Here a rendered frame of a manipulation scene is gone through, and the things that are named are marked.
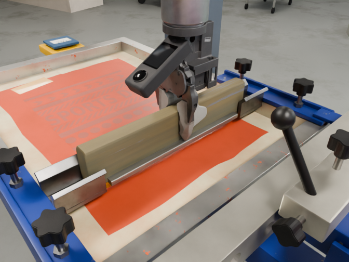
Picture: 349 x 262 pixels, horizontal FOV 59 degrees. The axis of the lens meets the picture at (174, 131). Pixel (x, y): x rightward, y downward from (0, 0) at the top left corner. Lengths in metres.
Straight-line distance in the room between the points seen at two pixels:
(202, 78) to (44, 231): 0.35
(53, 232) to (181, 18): 0.33
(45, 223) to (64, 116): 0.43
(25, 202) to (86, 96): 0.42
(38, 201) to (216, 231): 0.27
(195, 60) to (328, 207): 0.31
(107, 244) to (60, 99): 0.49
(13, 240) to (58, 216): 1.47
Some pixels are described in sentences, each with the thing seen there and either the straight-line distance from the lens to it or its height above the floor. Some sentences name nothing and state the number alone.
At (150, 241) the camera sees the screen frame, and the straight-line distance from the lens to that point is 0.44.
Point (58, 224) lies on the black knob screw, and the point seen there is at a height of 1.06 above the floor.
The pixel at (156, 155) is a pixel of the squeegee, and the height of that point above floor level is 1.00.
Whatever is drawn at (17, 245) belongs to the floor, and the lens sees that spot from 1.83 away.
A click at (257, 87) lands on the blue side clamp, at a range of 0.80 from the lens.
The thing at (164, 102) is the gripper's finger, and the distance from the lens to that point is 0.58.
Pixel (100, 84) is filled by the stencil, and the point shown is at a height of 0.96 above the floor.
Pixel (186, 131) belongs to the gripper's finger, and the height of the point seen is 1.02.
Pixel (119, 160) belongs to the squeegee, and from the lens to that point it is 0.52.
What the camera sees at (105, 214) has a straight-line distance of 0.52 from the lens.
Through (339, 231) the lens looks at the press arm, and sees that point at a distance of 0.43.
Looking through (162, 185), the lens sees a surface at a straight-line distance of 0.55.
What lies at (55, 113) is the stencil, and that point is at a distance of 0.81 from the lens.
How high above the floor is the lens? 1.34
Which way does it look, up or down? 34 degrees down
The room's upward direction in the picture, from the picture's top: straight up
